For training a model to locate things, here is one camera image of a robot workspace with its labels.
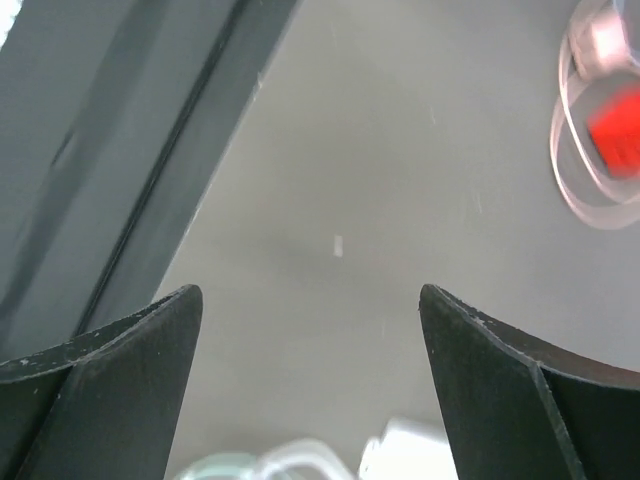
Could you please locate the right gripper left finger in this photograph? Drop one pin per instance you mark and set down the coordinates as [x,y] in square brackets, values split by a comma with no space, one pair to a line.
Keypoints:
[105,404]

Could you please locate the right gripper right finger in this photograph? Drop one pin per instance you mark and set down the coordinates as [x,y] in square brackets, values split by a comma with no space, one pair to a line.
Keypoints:
[517,407]

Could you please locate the white power strip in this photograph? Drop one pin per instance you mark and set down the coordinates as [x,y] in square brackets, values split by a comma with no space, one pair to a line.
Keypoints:
[407,449]

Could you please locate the red cube socket adapter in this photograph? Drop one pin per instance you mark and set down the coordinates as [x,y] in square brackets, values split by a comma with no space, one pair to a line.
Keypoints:
[614,130]

